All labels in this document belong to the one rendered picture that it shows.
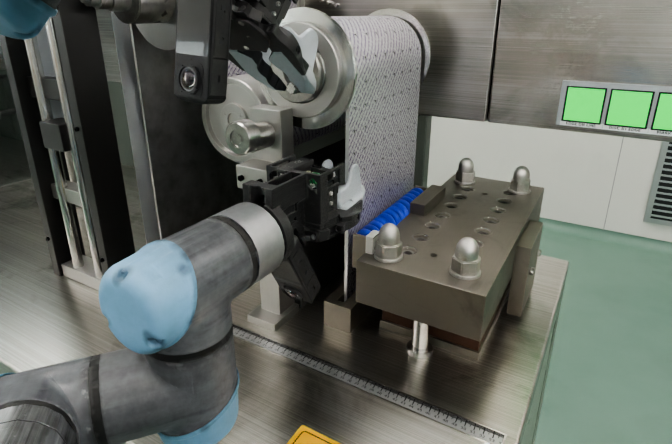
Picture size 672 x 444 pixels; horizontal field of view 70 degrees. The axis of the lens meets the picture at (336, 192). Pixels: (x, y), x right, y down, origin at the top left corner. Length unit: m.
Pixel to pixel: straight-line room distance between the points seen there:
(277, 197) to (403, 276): 0.20
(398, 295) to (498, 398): 0.16
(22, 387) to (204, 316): 0.14
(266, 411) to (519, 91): 0.61
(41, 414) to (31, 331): 0.41
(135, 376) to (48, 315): 0.41
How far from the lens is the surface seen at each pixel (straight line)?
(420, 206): 0.73
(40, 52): 0.84
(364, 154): 0.65
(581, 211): 3.37
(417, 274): 0.58
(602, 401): 2.12
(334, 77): 0.58
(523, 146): 3.30
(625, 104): 0.84
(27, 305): 0.89
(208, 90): 0.45
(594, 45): 0.84
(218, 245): 0.41
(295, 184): 0.49
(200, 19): 0.46
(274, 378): 0.63
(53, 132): 0.80
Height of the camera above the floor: 1.32
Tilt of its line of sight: 21 degrees down
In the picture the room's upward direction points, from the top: straight up
